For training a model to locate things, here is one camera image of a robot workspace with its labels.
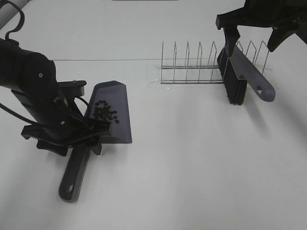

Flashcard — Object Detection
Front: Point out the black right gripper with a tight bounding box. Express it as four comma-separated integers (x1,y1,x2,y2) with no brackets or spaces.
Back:
215,0,307,57

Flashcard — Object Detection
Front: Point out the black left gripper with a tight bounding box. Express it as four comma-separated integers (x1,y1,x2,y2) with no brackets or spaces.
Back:
21,95,111,156

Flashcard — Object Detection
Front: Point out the pile of coffee beans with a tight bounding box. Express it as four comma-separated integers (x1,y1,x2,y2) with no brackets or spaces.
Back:
93,100,120,124

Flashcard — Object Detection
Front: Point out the grey plastic dustpan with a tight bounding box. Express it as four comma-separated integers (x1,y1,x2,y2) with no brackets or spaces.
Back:
59,80,132,203

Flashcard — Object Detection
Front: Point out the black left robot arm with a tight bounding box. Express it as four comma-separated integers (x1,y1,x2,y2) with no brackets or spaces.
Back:
0,39,111,156

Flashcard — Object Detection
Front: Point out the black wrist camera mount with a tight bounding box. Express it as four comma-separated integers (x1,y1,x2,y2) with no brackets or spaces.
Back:
58,80,87,97

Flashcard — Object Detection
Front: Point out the metal wire dish rack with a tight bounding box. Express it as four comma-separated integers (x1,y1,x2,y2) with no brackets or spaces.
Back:
149,40,272,85

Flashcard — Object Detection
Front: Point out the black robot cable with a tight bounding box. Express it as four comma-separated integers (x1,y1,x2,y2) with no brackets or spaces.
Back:
0,0,89,125

